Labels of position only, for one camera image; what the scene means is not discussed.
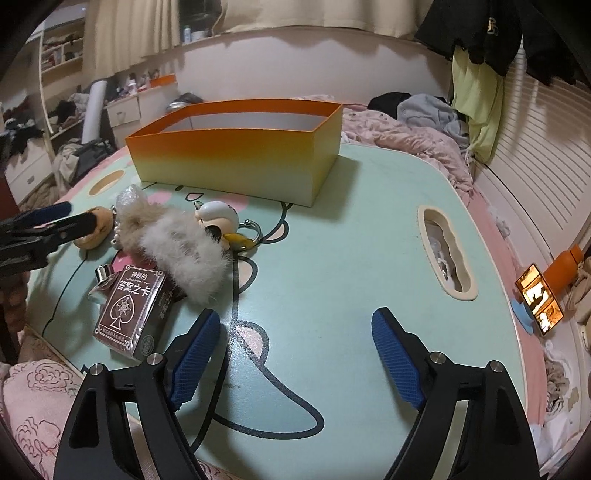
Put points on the grey clothing pile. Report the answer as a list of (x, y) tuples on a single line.
[(424, 110)]

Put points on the white round head figurine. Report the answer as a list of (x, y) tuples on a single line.
[(222, 221)]

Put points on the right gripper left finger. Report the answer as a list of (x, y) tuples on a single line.
[(97, 443)]

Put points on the black clothing on bed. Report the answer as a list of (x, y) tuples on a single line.
[(388, 103)]

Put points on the black hanging jacket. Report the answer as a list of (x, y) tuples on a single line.
[(555, 35)]

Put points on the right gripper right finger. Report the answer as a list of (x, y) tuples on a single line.
[(496, 440)]

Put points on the beige curtain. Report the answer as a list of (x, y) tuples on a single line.
[(121, 34)]

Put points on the orange bottle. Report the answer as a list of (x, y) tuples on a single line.
[(563, 270)]

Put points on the pink floral quilt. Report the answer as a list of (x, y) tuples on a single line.
[(363, 126)]

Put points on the white bedside drawer cabinet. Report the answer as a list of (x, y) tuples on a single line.
[(131, 113)]

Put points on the yellow green hanging garment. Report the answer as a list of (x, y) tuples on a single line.
[(479, 96)]

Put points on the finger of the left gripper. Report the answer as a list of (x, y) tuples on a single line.
[(42, 216), (30, 248)]

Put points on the white rolled mat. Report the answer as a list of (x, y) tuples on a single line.
[(93, 113)]

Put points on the brown playing card box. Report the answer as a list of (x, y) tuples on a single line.
[(138, 301)]

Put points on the white fluffy fur keychain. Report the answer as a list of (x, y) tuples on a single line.
[(170, 240)]

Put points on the orange yellow cardboard box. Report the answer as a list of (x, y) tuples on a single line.
[(276, 149)]

